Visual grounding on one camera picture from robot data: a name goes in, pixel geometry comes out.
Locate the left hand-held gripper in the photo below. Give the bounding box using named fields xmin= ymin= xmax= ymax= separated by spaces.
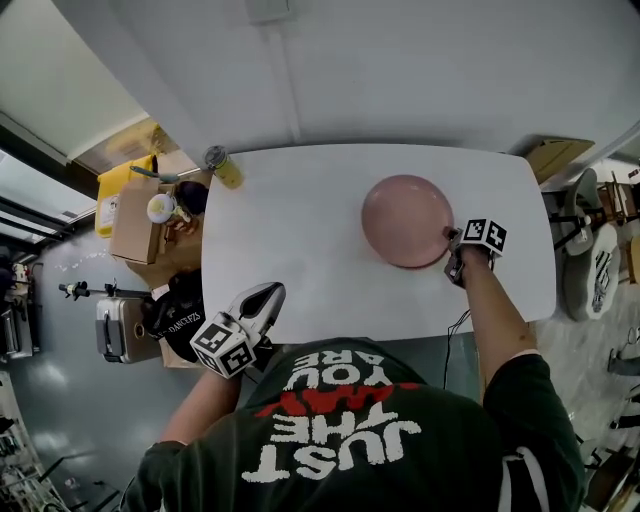
xmin=189 ymin=281 xmax=288 ymax=380

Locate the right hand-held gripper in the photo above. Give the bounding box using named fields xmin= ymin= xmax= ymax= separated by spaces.
xmin=441 ymin=218 xmax=509 ymax=288

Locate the pink plate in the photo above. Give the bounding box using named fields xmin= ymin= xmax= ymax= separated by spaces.
xmin=360 ymin=174 xmax=457 ymax=271

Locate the person's left forearm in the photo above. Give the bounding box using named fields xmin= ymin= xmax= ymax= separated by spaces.
xmin=158 ymin=368 xmax=251 ymax=447

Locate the person's right forearm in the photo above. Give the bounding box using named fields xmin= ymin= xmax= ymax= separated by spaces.
xmin=458 ymin=245 xmax=543 ymax=407

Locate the brown side table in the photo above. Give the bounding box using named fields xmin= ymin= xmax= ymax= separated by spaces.
xmin=123 ymin=149 xmax=215 ymax=371

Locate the silver suitcase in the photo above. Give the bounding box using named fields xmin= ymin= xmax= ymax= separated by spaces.
xmin=94 ymin=296 xmax=162 ymax=365

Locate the white office chair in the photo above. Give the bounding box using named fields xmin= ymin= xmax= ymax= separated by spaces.
xmin=551 ymin=167 xmax=622 ymax=323

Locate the flat cardboard box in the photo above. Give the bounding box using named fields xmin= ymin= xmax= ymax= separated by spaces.
xmin=506 ymin=133 xmax=596 ymax=186

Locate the black tripod stand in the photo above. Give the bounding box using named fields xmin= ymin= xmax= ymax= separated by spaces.
xmin=58 ymin=280 xmax=154 ymax=303

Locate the white round plush toy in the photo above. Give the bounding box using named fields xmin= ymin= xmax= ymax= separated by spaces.
xmin=146 ymin=193 xmax=177 ymax=224

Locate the brown cardboard box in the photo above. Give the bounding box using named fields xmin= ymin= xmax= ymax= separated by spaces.
xmin=108 ymin=175 xmax=177 ymax=266

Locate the dark cap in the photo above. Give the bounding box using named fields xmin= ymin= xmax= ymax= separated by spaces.
xmin=175 ymin=180 xmax=210 ymax=216

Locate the black white patterned cloth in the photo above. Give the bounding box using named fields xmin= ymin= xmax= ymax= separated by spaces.
xmin=591 ymin=248 xmax=615 ymax=315

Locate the dark green printed t-shirt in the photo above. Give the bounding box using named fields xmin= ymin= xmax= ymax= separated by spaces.
xmin=118 ymin=336 xmax=587 ymax=512

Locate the wooden chair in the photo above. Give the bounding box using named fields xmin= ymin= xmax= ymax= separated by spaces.
xmin=597 ymin=171 xmax=640 ymax=224

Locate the yellow bottle with grey lid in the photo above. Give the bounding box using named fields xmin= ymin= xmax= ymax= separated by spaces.
xmin=202 ymin=145 xmax=246 ymax=190

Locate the yellow bag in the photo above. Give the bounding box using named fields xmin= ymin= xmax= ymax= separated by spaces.
xmin=94 ymin=154 xmax=156 ymax=240

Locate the black cable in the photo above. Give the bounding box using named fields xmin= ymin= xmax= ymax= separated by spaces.
xmin=441 ymin=308 xmax=473 ymax=391

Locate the grey-green handle tool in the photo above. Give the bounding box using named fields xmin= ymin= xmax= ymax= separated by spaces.
xmin=129 ymin=165 xmax=182 ymax=184

